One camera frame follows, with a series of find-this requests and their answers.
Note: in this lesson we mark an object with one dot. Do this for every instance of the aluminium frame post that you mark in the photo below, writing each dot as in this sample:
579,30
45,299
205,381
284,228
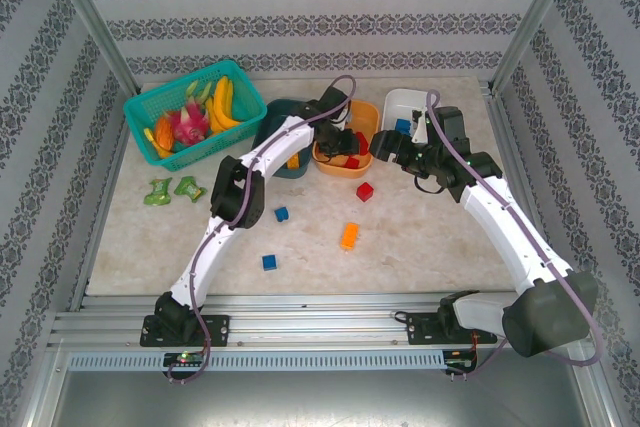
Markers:
95,22
532,22

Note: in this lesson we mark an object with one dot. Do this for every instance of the small yellow toy fruit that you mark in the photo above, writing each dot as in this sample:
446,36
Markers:
149,134

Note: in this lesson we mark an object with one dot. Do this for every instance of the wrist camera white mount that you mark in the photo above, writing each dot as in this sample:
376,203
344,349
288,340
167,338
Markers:
420,129
340,123

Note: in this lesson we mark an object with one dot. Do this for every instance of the yellow toy banana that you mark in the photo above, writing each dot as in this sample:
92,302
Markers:
214,119
222,97

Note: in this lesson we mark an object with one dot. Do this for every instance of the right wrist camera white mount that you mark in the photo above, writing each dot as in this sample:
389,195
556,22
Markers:
420,129

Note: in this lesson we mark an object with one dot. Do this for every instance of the grey metal panel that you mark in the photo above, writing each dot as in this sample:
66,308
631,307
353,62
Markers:
320,402

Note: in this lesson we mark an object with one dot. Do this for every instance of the orange toy fruit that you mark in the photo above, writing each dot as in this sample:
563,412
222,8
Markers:
164,132

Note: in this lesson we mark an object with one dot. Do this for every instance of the long red lego brick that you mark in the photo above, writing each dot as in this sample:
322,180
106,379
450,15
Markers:
363,144

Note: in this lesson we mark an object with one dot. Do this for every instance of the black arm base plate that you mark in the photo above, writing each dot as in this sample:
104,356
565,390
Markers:
215,329
425,329

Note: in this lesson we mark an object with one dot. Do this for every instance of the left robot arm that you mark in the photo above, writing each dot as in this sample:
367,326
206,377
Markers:
280,142

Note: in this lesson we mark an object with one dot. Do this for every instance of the teal plastic basket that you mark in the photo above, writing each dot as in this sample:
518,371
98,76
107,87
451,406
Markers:
150,112

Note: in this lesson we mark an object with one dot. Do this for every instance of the orange plastic container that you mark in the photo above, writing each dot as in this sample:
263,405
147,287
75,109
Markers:
365,114

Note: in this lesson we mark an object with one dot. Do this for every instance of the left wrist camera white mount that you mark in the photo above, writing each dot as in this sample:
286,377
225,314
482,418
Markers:
340,123

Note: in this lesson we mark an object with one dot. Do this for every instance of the white plastic container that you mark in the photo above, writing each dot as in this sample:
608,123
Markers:
400,102

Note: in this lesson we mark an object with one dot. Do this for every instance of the long orange lego brick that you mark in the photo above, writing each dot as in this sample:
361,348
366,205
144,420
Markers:
349,235
293,162

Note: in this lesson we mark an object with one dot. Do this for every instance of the small circuit board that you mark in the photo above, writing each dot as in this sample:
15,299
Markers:
184,358
460,362

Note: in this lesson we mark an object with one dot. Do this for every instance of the aluminium mounting rail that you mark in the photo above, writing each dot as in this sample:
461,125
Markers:
310,327

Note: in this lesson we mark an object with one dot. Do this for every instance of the pink toy dragon fruit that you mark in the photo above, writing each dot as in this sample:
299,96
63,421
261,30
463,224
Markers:
190,124

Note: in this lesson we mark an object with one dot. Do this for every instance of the dark teal plastic container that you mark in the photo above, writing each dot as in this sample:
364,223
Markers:
277,109

